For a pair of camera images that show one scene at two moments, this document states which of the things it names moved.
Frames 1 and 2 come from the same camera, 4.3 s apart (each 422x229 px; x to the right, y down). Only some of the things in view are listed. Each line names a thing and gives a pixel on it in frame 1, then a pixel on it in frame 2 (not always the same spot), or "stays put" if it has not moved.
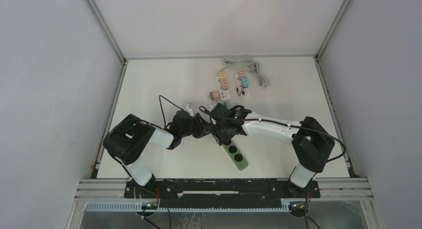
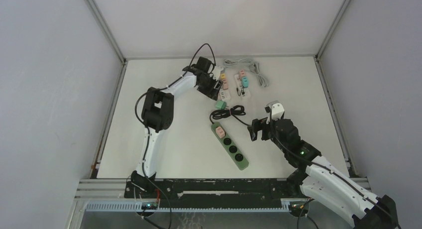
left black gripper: x=201 y=125 -> x=211 y=92
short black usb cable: x=243 y=93 stays put
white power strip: x=245 y=91 stays put
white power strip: x=224 y=94 stays put
